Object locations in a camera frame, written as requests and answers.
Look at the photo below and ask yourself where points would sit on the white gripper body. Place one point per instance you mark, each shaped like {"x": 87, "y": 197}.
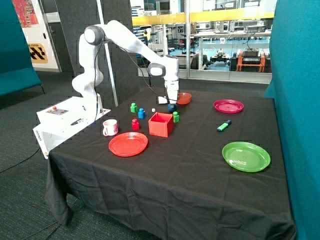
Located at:
{"x": 172, "y": 89}

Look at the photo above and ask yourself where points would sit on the blue ball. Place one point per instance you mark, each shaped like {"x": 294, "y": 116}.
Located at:
{"x": 172, "y": 107}

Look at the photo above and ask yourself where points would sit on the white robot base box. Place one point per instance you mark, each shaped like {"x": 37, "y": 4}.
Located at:
{"x": 63, "y": 120}

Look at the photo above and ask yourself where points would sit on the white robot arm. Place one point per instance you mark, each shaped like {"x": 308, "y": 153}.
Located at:
{"x": 95, "y": 35}

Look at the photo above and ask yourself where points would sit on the red square pot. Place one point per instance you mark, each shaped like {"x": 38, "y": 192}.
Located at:
{"x": 161, "y": 124}

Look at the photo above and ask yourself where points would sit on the orange bowl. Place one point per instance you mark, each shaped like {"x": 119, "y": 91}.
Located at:
{"x": 184, "y": 98}

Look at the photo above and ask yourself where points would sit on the green toy block with letter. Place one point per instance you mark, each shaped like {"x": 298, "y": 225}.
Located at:
{"x": 176, "y": 117}

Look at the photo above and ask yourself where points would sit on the blue toy block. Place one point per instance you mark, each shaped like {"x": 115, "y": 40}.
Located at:
{"x": 141, "y": 113}

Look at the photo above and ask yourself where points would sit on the green toy block far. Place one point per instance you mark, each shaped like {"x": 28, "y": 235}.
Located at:
{"x": 133, "y": 108}

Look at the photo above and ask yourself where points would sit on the red toy block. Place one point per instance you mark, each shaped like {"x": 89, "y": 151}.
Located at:
{"x": 135, "y": 124}

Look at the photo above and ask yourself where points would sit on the magenta plate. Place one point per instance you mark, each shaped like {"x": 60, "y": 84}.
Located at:
{"x": 228, "y": 106}

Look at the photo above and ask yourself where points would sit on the red plate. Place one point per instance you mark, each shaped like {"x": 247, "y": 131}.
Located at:
{"x": 128, "y": 144}

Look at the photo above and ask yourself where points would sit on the green blue highlighter pen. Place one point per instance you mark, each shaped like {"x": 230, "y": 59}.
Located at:
{"x": 223, "y": 126}

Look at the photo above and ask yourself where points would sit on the black tablecloth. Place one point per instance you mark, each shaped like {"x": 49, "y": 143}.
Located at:
{"x": 180, "y": 187}

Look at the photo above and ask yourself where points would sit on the white pink mug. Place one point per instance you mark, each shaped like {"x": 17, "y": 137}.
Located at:
{"x": 110, "y": 127}

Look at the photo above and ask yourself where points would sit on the green plate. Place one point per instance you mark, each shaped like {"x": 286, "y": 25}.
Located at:
{"x": 246, "y": 157}

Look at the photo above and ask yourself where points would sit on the teal partition panel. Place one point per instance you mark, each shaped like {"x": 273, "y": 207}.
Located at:
{"x": 295, "y": 87}

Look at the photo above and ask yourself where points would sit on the teal sofa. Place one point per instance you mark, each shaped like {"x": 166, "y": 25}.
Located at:
{"x": 16, "y": 69}

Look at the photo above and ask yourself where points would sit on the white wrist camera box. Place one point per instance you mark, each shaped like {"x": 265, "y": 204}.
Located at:
{"x": 162, "y": 100}

